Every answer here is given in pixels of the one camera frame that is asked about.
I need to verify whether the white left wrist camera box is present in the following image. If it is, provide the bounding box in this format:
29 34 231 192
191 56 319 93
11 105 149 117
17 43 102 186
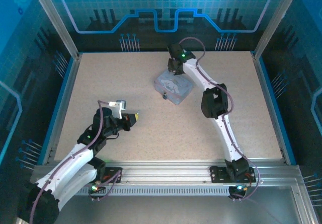
108 99 127 120

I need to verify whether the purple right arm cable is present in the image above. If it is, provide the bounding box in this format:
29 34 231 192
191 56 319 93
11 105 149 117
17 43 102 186
179 37 261 201

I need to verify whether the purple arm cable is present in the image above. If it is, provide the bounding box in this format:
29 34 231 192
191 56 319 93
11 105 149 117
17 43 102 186
179 37 261 201
29 100 111 224

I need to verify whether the aluminium blue left side rail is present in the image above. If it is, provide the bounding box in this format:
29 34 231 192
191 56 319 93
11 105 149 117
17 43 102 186
37 54 83 166

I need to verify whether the aluminium blue rail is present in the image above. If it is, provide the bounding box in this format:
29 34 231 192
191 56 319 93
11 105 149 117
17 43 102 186
37 54 83 166
251 50 297 166

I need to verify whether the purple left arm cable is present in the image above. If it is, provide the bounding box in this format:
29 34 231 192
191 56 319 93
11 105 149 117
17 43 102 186
29 100 111 224

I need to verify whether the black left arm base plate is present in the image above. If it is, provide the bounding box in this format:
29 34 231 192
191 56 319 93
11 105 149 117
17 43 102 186
99 167 123 184

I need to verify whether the aluminium mounting rail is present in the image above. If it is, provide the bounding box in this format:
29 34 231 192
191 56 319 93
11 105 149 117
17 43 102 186
31 160 301 184

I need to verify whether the grey slotted cable duct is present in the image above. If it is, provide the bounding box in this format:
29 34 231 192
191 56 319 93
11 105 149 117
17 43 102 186
75 185 295 197

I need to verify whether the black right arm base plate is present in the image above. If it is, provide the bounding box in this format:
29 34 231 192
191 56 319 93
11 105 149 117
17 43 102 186
209 165 257 184

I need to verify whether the aluminium right frame post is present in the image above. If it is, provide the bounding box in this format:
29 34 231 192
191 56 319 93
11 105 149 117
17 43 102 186
253 0 304 60

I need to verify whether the aluminium frame post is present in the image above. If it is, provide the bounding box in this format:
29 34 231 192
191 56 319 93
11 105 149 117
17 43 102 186
253 0 304 60
28 0 83 60

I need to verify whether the aluminium blue right side rail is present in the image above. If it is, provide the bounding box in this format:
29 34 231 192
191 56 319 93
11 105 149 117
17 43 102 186
251 50 297 166

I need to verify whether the aluminium left frame post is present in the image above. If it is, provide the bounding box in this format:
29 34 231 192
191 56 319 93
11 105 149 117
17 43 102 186
28 0 83 60

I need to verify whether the aluminium lower frame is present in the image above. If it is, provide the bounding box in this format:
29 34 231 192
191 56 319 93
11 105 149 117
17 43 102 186
15 178 315 224

